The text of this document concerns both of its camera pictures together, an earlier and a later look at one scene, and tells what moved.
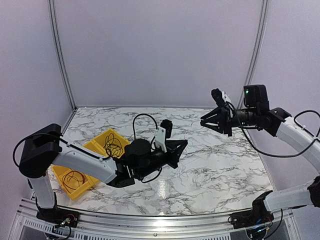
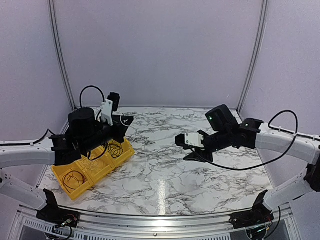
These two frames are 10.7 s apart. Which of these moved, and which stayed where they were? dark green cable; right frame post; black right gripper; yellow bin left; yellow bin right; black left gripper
Moved: black right gripper; black left gripper
Stayed: yellow bin right; yellow bin left; right frame post; dark green cable
